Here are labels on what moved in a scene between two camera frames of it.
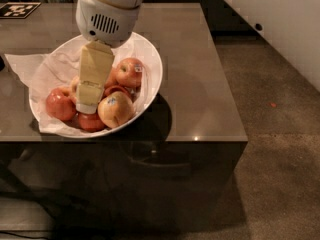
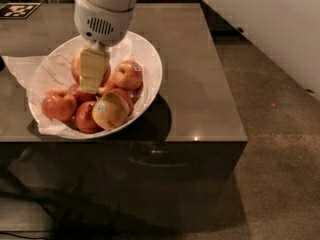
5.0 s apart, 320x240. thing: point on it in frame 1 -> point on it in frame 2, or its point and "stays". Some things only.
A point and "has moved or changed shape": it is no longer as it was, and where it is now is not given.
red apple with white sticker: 129,72 stays
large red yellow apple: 72,90 has moved or changed shape
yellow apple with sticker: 116,110 stays
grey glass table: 178,169 stays
